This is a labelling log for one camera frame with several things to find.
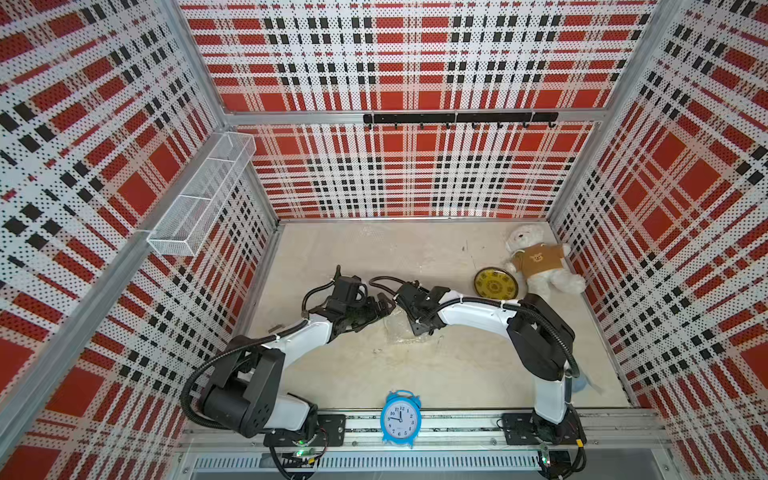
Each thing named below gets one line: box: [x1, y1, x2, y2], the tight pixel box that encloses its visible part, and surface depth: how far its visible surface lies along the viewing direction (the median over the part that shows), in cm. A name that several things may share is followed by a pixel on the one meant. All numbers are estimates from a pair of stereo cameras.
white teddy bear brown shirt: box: [506, 225, 587, 303], surface depth 100 cm
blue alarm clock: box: [380, 389, 423, 449], surface depth 75 cm
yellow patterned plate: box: [474, 267, 519, 300], surface depth 104 cm
